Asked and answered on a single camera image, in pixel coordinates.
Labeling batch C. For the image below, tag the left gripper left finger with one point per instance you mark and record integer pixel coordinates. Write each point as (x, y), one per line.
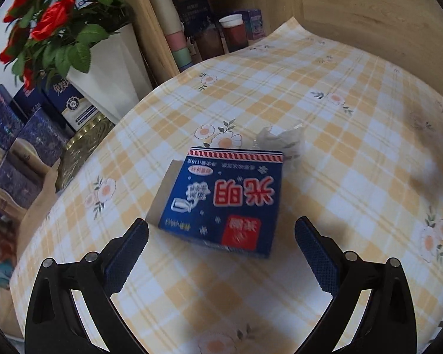
(53, 323)

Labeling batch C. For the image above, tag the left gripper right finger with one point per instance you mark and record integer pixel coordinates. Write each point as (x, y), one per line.
(388, 323)

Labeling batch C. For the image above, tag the blue ice cream box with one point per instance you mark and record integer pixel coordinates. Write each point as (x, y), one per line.
(222, 198)

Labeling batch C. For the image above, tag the blue gold gift box left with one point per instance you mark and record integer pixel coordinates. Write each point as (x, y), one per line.
(39, 144)

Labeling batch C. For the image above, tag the blue gold gift box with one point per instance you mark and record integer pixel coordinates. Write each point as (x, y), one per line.
(2, 117)
(39, 144)

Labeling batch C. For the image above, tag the crumpled clear plastic cup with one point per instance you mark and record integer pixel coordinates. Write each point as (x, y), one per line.
(290, 142)

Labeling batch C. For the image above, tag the gold embossed tray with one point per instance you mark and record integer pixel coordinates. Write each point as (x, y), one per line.
(80, 147)

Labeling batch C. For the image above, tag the blue gold gift box right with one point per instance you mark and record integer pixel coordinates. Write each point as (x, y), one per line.
(2, 117)

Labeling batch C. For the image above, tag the blue white milk carton box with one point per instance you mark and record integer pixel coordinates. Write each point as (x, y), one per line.
(60, 100)

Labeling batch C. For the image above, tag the red paper cup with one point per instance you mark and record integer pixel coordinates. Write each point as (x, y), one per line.
(234, 32)

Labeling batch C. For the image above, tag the white faceted vase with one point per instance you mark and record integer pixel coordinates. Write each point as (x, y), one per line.
(117, 79)

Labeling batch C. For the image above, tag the red roses bouquet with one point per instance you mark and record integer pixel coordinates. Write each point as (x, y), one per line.
(48, 38)

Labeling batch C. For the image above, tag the stack of pastel paper cups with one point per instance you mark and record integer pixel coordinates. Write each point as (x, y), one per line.
(173, 31)

